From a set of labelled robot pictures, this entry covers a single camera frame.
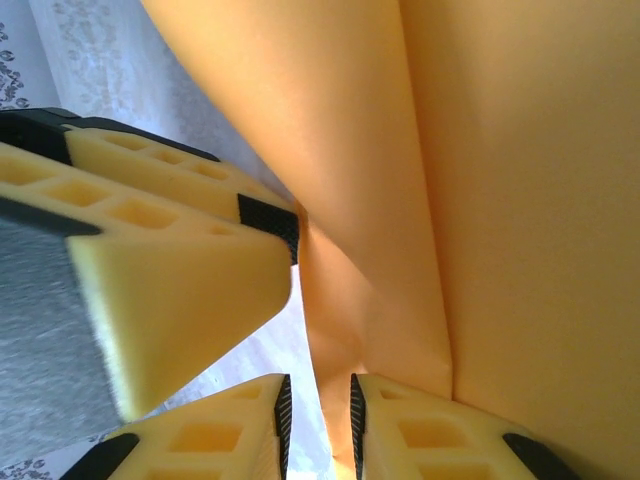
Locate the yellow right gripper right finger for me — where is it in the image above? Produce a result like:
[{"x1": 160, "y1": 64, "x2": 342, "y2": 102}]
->
[{"x1": 348, "y1": 372, "x2": 582, "y2": 480}]

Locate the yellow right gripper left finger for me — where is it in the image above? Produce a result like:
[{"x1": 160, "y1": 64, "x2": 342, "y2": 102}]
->
[{"x1": 63, "y1": 372, "x2": 293, "y2": 480}]

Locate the orange paper sheet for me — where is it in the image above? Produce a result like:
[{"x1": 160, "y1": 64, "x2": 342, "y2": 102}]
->
[{"x1": 138, "y1": 0, "x2": 640, "y2": 480}]

